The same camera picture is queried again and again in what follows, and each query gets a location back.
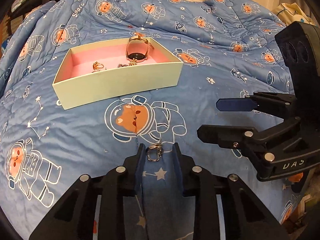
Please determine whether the silver ring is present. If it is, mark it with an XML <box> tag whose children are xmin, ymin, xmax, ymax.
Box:
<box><xmin>146</xmin><ymin>142</ymin><xmax>164</xmax><ymax>163</ymax></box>

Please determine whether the beige strap wristwatch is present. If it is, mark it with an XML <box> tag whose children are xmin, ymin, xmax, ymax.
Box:
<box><xmin>126</xmin><ymin>35</ymin><xmax>154</xmax><ymax>63</ymax></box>

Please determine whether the dark braided chain bracelet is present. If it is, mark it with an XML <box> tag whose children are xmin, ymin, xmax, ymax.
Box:
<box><xmin>117</xmin><ymin>58</ymin><xmax>138</xmax><ymax>68</ymax></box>

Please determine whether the green box pink interior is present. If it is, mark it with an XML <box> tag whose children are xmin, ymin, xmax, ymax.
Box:
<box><xmin>52</xmin><ymin>37</ymin><xmax>183</xmax><ymax>109</ymax></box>

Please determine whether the yellow cloth bag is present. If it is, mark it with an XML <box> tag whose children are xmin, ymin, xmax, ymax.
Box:
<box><xmin>272</xmin><ymin>3</ymin><xmax>316</xmax><ymax>25</ymax></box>

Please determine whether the blue astronaut bear quilt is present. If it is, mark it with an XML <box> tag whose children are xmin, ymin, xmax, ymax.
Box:
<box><xmin>1</xmin><ymin>0</ymin><xmax>303</xmax><ymax>239</ymax></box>

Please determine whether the white pearl bracelet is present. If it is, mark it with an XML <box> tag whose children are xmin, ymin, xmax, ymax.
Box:
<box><xmin>92</xmin><ymin>61</ymin><xmax>107</xmax><ymax>73</ymax></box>

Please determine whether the right hand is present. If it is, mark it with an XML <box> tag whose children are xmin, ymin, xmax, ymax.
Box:
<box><xmin>288</xmin><ymin>172</ymin><xmax>304</xmax><ymax>183</ymax></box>

